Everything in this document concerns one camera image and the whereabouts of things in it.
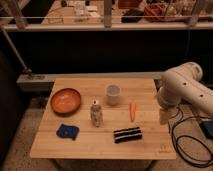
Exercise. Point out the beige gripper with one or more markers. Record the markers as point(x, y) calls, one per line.
point(164, 116)

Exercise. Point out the small speckled bottle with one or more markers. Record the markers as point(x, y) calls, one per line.
point(96, 113)

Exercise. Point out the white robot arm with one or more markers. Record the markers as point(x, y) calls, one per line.
point(183, 82)

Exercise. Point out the orange carrot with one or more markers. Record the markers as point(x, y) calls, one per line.
point(132, 111)

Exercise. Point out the black white striped cloth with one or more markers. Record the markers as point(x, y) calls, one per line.
point(128, 134)

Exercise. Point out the translucent plastic cup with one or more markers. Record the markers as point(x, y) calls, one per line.
point(112, 94)

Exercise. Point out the wooden table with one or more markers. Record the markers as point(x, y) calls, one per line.
point(98, 142)

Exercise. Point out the blue cloth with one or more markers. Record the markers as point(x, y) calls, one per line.
point(67, 131)

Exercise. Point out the orange bowl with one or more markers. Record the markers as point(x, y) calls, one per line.
point(65, 101)

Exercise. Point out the grey base ledge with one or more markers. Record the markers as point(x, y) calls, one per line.
point(44, 82)

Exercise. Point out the metal diagonal pole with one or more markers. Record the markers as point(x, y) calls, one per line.
point(26, 69)

